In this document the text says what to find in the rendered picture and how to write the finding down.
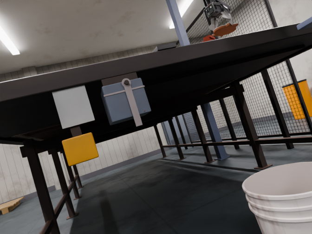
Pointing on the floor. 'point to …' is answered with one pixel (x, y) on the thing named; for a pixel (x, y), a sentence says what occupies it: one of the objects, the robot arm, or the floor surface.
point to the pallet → (7, 207)
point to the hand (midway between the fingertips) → (224, 29)
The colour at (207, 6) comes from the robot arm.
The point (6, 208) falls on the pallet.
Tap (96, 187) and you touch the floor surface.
